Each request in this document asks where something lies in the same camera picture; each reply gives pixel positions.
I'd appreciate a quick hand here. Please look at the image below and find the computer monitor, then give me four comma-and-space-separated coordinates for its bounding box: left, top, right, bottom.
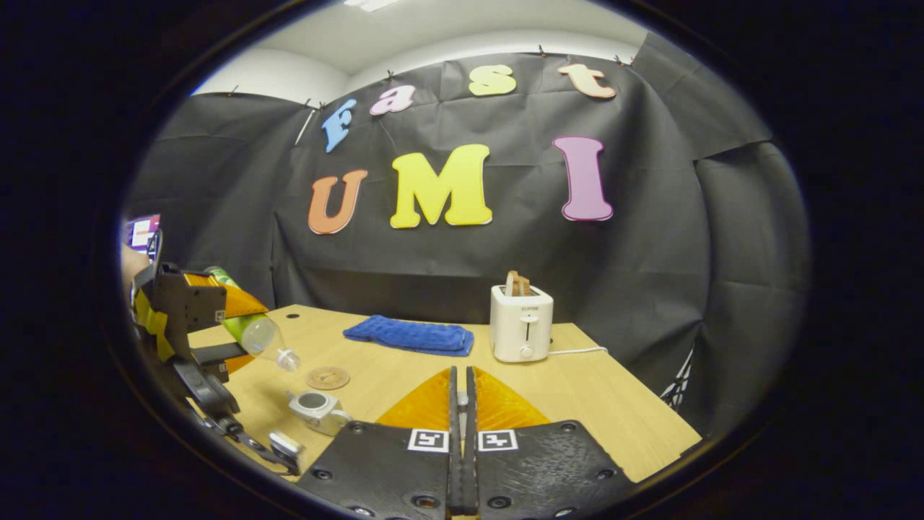
126, 214, 162, 255

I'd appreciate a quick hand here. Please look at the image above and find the white toaster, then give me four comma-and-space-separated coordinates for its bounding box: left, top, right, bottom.
490, 284, 554, 363

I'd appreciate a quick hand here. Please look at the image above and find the green label water bottle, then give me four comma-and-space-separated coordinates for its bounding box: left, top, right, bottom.
204, 266, 301, 372

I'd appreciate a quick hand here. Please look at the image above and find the black white lattice panel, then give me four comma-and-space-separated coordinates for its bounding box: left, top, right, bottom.
661, 345, 695, 412

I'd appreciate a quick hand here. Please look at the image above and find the blue folded towel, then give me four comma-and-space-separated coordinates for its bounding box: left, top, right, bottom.
343, 315, 475, 358

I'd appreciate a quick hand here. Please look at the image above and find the round wooden coaster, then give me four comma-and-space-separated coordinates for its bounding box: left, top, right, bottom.
306, 366, 351, 391

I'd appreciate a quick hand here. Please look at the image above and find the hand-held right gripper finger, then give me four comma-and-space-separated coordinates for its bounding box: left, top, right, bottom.
463, 365, 637, 520
297, 365, 463, 520

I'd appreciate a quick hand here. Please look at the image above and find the white ceramic teacup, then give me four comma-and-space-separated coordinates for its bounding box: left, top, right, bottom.
288, 390, 353, 437

